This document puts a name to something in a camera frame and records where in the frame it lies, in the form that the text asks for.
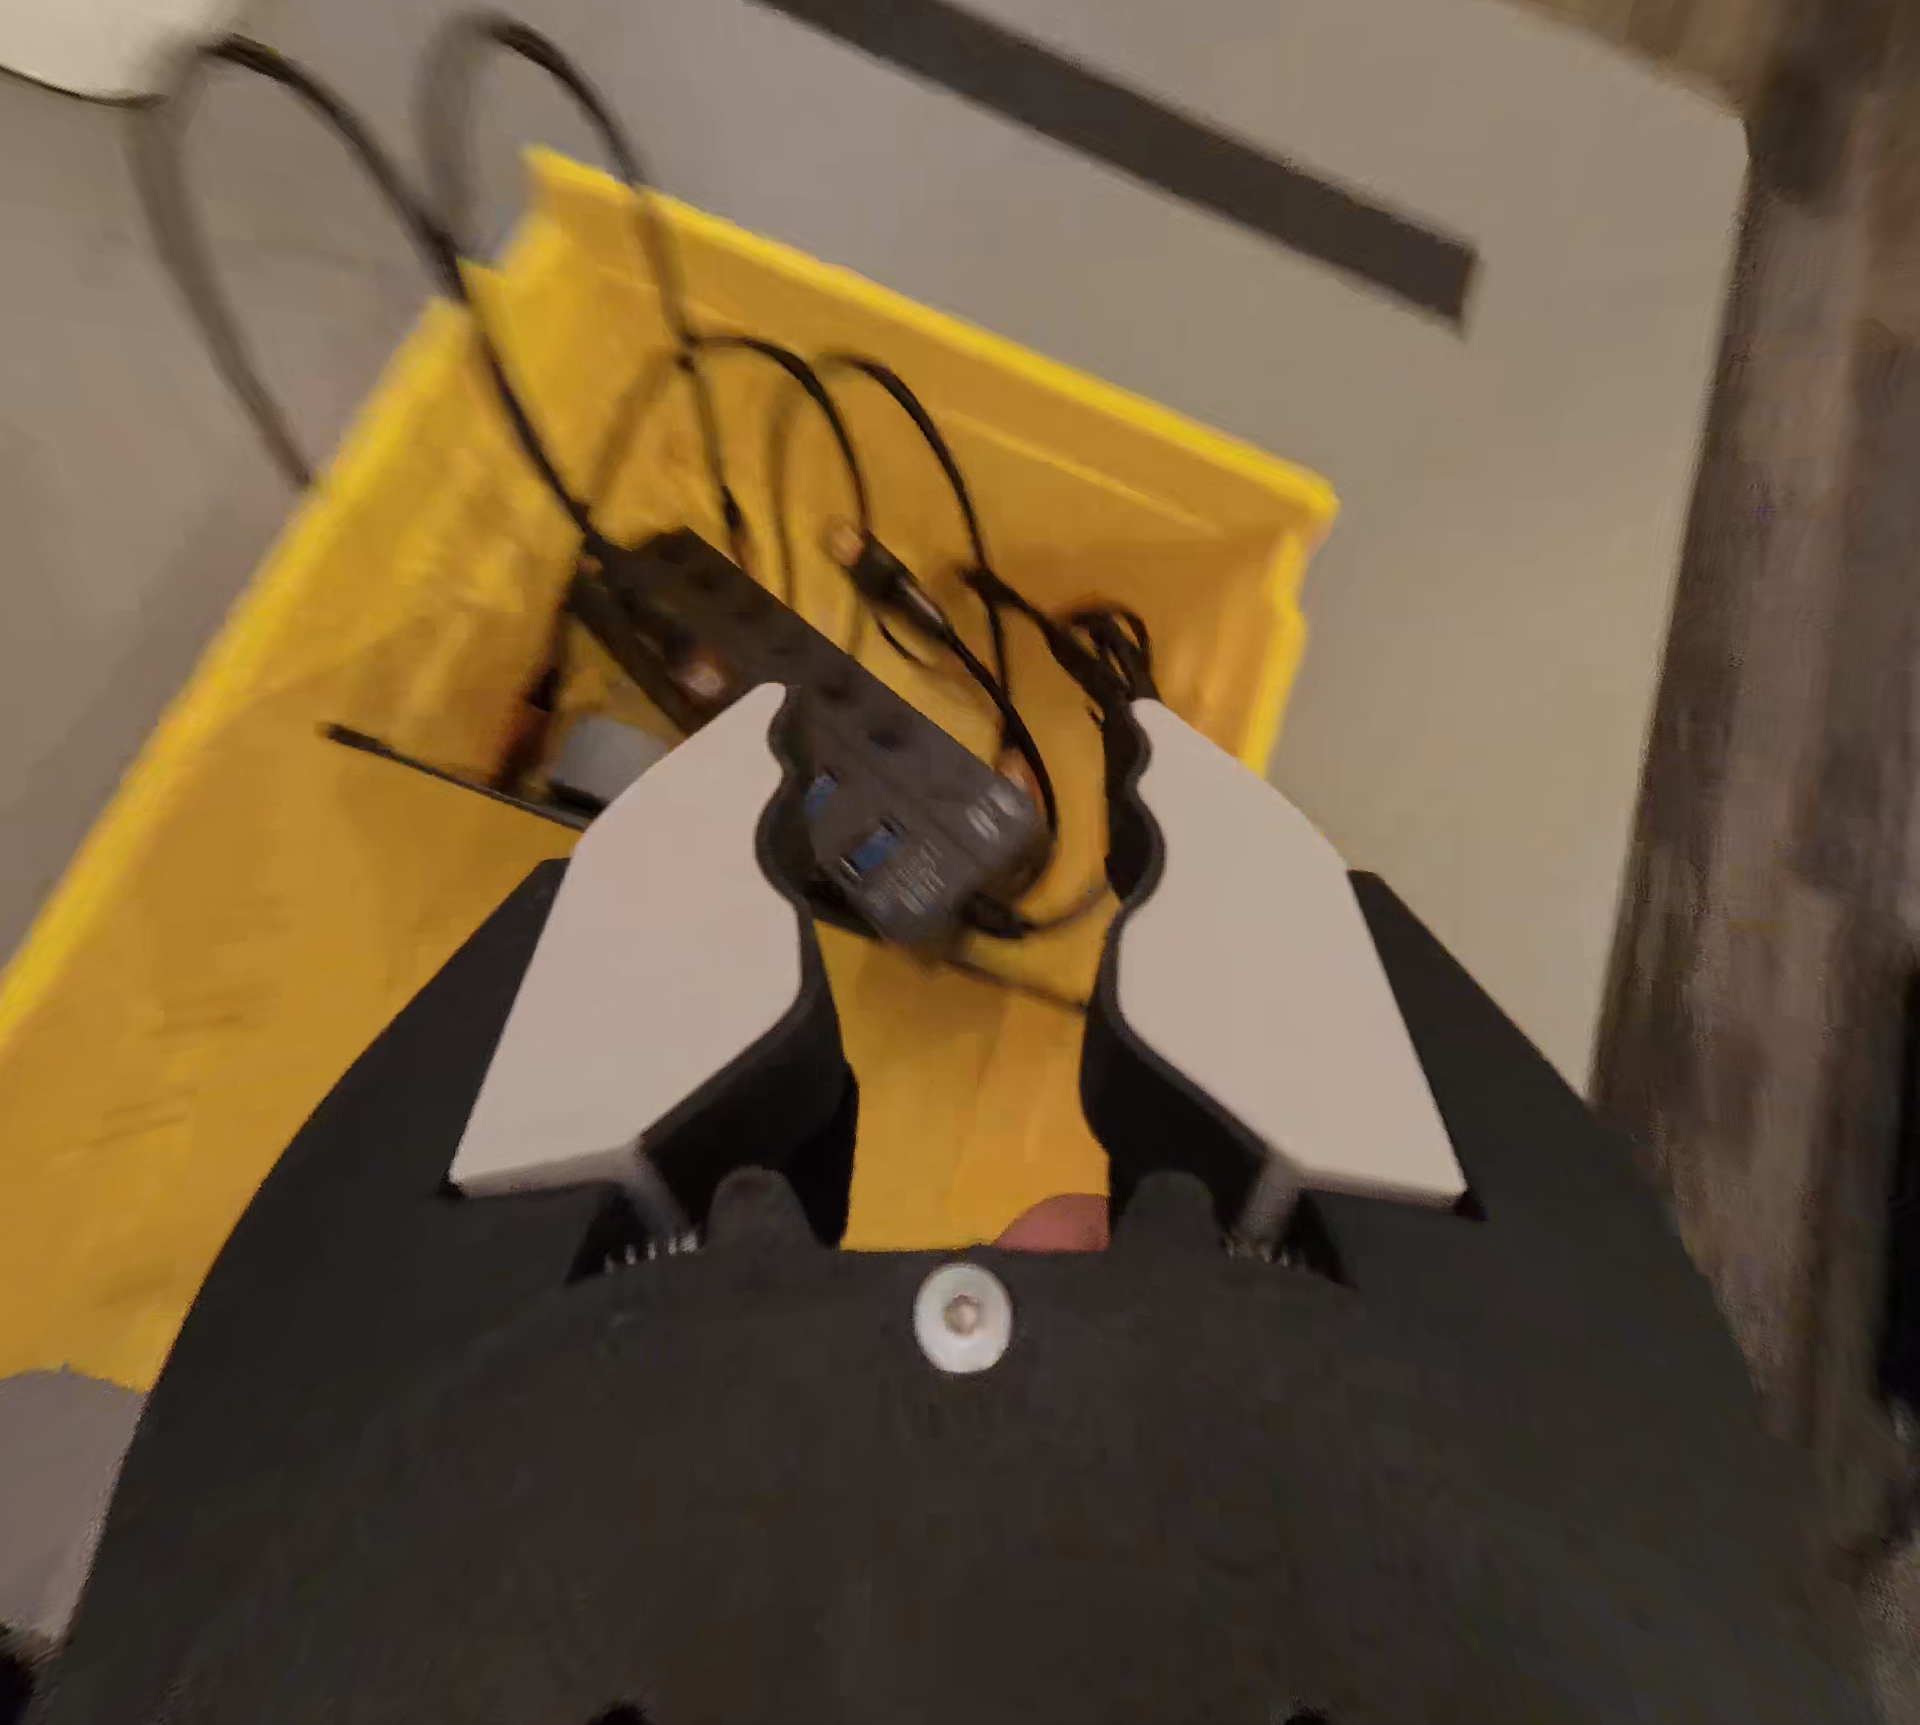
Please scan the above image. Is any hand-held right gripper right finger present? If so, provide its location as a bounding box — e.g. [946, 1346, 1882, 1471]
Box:
[1079, 699, 1469, 1244]

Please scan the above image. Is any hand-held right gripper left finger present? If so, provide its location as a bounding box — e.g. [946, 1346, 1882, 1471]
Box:
[450, 682, 861, 1244]

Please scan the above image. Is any black power strip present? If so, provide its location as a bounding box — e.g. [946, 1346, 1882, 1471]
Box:
[567, 526, 1055, 966]

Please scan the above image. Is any yellow plastic bin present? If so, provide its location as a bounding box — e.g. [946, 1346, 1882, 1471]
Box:
[0, 150, 1343, 1398]

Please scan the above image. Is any small grey plug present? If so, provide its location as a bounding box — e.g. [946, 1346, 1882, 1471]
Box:
[547, 709, 667, 818]

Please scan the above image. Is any person's right hand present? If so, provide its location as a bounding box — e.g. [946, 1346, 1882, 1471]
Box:
[995, 1192, 1114, 1258]

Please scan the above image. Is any thin black strap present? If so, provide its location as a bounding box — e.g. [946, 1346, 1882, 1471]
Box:
[317, 721, 589, 831]

